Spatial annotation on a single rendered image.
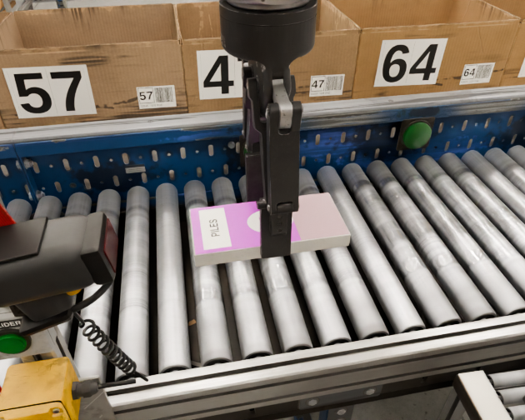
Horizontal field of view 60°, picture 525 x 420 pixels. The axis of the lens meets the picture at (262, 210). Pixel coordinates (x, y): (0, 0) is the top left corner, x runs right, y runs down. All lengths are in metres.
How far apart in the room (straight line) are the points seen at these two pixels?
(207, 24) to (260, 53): 0.96
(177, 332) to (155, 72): 0.55
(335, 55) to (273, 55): 0.74
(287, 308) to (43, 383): 0.38
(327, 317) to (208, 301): 0.20
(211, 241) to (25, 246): 0.17
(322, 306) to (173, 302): 0.25
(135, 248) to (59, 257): 0.50
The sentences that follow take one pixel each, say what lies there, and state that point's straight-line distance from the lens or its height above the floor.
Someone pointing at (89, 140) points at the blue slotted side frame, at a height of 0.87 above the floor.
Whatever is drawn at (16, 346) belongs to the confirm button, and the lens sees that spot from 0.56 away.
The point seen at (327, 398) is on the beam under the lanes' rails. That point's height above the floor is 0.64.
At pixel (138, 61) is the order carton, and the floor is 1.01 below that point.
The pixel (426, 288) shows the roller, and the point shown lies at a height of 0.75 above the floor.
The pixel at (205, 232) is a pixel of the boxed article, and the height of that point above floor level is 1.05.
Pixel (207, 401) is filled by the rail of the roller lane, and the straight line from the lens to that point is 0.74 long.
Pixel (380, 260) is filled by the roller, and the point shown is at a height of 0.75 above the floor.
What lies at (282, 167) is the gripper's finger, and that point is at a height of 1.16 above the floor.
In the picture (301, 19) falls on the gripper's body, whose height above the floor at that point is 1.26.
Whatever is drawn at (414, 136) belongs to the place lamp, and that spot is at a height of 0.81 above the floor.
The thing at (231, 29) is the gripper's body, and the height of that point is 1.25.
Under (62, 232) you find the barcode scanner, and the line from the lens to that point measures 0.44.
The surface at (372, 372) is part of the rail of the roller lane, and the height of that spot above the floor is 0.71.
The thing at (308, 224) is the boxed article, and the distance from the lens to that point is 0.48.
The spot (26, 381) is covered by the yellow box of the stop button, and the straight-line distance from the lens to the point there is 0.62.
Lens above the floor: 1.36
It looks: 38 degrees down
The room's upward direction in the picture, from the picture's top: straight up
